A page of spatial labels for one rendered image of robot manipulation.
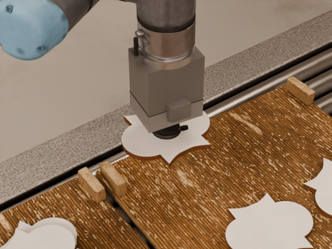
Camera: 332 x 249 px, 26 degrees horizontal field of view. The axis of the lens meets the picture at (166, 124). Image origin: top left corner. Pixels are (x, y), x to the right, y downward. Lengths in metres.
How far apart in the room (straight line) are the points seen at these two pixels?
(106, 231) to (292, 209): 0.28
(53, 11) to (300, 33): 0.81
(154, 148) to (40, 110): 1.75
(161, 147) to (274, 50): 0.51
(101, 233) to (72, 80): 1.82
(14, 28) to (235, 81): 0.66
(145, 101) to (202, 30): 2.17
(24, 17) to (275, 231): 0.50
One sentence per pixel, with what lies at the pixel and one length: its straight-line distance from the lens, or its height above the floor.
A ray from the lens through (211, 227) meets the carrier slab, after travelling 1.08.
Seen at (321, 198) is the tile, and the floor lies 0.95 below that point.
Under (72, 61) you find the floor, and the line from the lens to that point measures 2.97.
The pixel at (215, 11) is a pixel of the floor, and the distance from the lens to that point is 3.25.
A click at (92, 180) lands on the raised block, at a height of 0.96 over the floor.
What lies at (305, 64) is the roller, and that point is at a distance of 1.43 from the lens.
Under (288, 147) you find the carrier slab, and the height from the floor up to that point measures 0.94.
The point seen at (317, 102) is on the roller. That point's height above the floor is 0.92.
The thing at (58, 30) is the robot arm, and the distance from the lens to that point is 0.81.
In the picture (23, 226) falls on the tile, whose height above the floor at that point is 0.95.
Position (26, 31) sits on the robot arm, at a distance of 0.79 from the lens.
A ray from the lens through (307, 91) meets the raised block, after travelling 1.29.
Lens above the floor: 1.77
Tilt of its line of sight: 42 degrees down
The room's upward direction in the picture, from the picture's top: straight up
